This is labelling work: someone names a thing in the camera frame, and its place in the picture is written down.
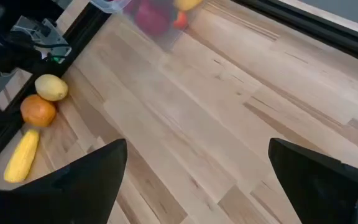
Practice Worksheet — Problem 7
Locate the orange fruit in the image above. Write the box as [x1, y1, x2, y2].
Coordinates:
[19, 93, 57, 128]

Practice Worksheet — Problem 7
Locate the small red tomato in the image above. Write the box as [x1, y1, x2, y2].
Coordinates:
[172, 11, 189, 31]

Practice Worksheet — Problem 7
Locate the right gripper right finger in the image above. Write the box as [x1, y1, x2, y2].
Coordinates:
[267, 137, 358, 224]

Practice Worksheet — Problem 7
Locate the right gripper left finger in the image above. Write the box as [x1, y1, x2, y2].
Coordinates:
[0, 138, 129, 224]

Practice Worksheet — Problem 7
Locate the yellow lemon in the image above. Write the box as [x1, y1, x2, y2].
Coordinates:
[173, 0, 204, 12]
[34, 73, 69, 102]

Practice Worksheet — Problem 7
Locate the dark red apple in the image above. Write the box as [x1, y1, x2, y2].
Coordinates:
[134, 0, 180, 37]

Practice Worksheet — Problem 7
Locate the yellow corn cob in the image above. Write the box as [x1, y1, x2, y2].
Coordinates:
[3, 128, 40, 184]

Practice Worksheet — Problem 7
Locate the silver frame corner bracket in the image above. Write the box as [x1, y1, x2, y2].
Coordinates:
[10, 14, 73, 65]

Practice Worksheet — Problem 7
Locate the clear plastic bin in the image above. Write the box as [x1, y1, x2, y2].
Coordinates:
[88, 0, 205, 53]

